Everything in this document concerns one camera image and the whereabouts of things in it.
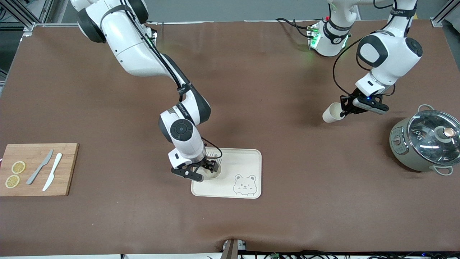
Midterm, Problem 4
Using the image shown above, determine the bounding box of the white plastic knife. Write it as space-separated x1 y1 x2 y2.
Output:
42 153 63 192

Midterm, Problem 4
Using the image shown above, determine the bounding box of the glass pot lid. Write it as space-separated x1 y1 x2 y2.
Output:
408 110 460 166

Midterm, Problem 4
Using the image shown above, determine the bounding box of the white paper-like cup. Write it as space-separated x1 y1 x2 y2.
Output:
322 103 346 123
199 162 222 180

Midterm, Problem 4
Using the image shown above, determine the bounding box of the aluminium frame profile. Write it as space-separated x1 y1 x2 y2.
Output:
0 0 54 32
431 0 460 28

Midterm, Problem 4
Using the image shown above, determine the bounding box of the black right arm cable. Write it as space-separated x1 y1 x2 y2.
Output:
119 4 223 159

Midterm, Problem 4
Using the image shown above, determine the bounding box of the wooden cutting board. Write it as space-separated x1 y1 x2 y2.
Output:
0 143 79 197

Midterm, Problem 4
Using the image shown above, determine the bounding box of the grey-green cooking pot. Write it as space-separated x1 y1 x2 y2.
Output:
389 104 460 176

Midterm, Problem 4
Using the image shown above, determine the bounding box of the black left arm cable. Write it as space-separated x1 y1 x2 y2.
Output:
332 36 396 97

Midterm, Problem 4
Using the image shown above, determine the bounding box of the aluminium camera post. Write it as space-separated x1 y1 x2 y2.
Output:
222 238 247 259

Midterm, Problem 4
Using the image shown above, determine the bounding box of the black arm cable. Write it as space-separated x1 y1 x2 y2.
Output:
119 4 223 159
332 36 396 97

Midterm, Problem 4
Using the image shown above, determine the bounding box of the black base power cable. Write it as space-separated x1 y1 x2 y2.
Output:
275 17 313 38

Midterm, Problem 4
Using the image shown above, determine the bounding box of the cream tray with bear print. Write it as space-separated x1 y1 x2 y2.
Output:
191 148 262 199

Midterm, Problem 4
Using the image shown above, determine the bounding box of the grey plastic knife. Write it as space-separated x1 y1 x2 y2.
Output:
26 149 54 186

